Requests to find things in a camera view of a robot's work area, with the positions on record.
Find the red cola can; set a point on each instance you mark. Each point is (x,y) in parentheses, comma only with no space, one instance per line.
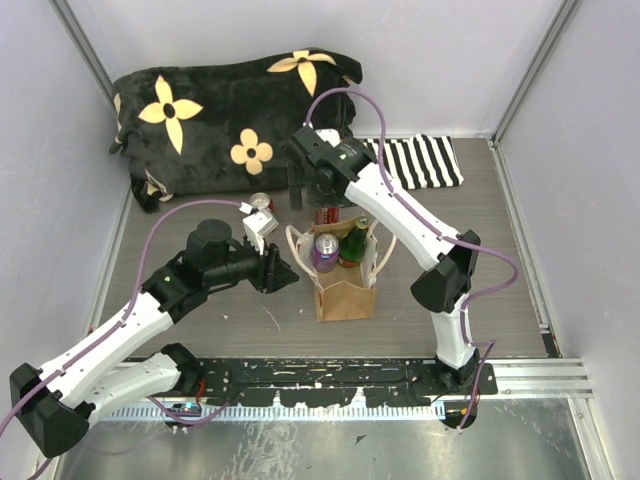
(262,201)
(327,215)

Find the black floral plush blanket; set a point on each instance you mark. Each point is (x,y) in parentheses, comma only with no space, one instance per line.
(206,130)

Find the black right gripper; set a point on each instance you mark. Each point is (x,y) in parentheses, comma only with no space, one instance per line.
(297,178)

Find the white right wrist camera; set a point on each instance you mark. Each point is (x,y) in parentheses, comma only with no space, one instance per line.
(330,136)

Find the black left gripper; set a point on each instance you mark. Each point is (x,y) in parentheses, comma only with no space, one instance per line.
(272,278)

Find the purple Fanta can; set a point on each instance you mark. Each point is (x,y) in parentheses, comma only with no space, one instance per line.
(325,252)

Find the green glass bottle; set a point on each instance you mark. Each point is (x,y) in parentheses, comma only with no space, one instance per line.
(353,245)

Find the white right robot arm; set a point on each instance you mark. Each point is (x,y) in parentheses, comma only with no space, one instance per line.
(447,257)

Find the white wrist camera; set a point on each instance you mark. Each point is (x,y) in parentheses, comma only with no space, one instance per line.
(330,136)
(258,224)

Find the white slotted cable duct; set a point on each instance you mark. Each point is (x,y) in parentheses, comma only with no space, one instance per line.
(356,411)

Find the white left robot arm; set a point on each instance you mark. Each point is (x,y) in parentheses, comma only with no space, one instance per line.
(60,401)

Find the black white striped cloth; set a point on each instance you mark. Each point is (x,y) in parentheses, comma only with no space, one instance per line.
(422,161)

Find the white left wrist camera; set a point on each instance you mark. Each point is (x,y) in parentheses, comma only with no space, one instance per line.
(258,224)

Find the watermelon print canvas bag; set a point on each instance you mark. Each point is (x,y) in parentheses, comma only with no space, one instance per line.
(343,293)

